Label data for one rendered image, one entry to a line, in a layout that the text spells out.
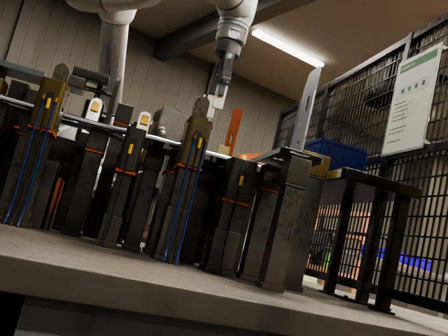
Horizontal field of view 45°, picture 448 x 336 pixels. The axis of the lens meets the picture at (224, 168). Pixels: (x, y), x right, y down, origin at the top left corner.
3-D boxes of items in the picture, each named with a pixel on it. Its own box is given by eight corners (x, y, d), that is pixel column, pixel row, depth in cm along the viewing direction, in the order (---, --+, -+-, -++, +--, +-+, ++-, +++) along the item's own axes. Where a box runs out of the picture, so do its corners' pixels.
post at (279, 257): (261, 288, 111) (291, 154, 115) (254, 285, 115) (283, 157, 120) (283, 293, 112) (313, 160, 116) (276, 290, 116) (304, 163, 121)
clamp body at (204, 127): (153, 261, 119) (191, 112, 124) (148, 257, 130) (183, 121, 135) (181, 268, 120) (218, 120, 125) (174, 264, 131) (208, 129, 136)
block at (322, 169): (273, 285, 135) (303, 149, 141) (264, 282, 143) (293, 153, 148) (302, 292, 137) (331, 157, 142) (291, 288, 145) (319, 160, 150)
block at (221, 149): (191, 261, 159) (219, 144, 164) (189, 261, 163) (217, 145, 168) (201, 264, 160) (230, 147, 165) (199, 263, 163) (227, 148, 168)
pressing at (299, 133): (295, 177, 150) (320, 63, 155) (281, 179, 161) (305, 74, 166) (297, 177, 150) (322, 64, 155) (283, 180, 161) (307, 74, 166)
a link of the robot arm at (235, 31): (222, 15, 152) (217, 35, 152) (252, 25, 154) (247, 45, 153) (215, 27, 161) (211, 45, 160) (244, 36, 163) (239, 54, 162)
